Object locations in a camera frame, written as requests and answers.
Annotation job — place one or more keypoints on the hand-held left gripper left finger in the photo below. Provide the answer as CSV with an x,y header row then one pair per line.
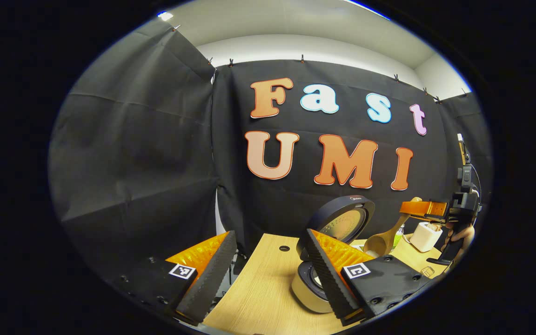
x,y
212,279

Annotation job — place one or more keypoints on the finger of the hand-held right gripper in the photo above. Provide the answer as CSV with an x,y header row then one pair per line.
x,y
424,209

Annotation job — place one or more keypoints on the green label bottle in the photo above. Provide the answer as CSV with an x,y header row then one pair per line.
x,y
398,235

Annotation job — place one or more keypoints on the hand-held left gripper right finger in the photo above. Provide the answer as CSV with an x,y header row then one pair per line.
x,y
328,279

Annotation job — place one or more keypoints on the dark rice cooker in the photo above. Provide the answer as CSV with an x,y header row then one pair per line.
x,y
342,218

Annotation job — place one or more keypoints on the white toaster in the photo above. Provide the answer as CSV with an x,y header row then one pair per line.
x,y
426,237

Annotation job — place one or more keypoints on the black backdrop cloth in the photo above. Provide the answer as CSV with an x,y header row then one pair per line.
x,y
133,153

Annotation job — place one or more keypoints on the wooden spoon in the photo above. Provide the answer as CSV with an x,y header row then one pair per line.
x,y
382,242

